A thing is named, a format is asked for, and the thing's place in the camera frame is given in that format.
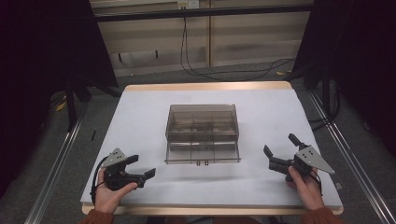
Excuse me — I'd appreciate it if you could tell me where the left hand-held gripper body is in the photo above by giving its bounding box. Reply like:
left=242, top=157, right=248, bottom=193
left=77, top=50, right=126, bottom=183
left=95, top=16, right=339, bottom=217
left=100, top=147, right=138, bottom=191

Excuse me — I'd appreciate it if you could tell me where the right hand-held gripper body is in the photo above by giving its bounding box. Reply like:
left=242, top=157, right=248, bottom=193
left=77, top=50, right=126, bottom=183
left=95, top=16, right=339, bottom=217
left=284, top=145, right=336, bottom=183

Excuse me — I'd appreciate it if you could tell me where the clear brown plastic organizer box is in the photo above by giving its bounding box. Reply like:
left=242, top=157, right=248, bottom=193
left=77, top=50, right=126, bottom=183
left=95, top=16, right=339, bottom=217
left=164, top=104, right=242, bottom=166

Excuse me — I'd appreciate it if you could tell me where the person's left hand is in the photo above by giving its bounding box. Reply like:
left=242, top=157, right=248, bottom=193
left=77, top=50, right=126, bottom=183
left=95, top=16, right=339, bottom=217
left=94, top=169, right=139, bottom=215

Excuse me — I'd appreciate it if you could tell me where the person's right hand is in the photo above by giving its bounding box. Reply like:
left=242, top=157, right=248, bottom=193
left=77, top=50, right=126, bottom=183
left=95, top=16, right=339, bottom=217
left=286, top=165, right=325, bottom=212

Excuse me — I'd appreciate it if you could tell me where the white table mat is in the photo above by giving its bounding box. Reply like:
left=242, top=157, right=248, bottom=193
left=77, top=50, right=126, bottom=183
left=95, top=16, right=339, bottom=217
left=79, top=88, right=344, bottom=209

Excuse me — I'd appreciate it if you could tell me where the black metal stand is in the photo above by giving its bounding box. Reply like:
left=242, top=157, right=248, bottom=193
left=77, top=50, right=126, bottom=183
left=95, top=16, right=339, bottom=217
left=306, top=69, right=342, bottom=132
left=64, top=78, right=94, bottom=133

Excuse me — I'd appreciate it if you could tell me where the wooden table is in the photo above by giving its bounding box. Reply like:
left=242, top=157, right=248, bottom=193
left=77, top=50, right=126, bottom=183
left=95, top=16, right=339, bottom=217
left=80, top=80, right=345, bottom=217

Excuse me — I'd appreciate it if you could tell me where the black curtain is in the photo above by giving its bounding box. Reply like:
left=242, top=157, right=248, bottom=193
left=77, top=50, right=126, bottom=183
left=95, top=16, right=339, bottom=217
left=292, top=0, right=396, bottom=157
left=0, top=0, right=119, bottom=199

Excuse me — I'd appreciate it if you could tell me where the black horizontal bar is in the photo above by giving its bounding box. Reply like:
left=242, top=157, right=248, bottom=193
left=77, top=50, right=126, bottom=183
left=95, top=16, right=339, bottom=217
left=92, top=4, right=314, bottom=23

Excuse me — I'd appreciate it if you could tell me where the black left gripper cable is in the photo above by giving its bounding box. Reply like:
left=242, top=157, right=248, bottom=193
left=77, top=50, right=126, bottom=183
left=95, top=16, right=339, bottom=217
left=90, top=156, right=109, bottom=204

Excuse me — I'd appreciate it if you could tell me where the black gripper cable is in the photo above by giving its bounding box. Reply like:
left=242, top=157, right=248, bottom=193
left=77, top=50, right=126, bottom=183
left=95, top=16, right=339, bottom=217
left=90, top=156, right=109, bottom=204
left=309, top=169, right=324, bottom=197

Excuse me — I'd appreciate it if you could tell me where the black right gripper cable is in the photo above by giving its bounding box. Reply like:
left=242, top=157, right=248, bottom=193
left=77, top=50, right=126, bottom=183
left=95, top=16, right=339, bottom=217
left=309, top=169, right=324, bottom=197

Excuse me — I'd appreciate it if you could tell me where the metal floor rail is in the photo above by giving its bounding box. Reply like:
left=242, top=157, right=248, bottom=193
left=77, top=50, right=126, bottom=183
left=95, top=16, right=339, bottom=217
left=23, top=115, right=87, bottom=224
left=307, top=89, right=396, bottom=224

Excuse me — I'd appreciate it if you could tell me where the black floor cable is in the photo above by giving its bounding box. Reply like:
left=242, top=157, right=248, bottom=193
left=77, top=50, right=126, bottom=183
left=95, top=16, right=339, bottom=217
left=184, top=17, right=295, bottom=77
left=179, top=17, right=295, bottom=82

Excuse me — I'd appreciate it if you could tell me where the white wall socket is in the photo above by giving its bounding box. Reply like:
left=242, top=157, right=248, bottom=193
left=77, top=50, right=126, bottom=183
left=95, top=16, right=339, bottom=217
left=177, top=0, right=200, bottom=9

